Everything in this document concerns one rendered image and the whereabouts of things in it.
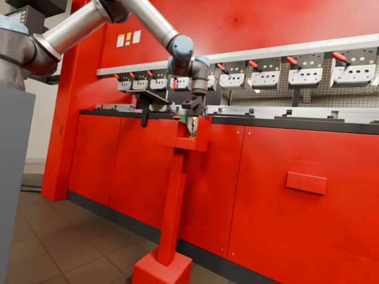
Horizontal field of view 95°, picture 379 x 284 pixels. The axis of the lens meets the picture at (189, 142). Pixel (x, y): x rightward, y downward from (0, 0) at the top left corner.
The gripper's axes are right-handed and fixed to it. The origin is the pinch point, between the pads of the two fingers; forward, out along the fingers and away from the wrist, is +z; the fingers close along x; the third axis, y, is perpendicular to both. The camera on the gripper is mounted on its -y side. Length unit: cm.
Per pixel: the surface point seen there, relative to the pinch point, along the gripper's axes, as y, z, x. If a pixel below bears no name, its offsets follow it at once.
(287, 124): 25.1, -9.4, -39.3
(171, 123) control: -6.2, -3.6, 7.9
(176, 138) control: -6.6, 2.9, 4.6
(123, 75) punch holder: 46, -46, 96
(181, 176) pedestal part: -2.0, 19.9, 2.2
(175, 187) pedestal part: -3.7, 25.6, 4.2
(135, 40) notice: 48, -78, 88
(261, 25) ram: 42, -70, -19
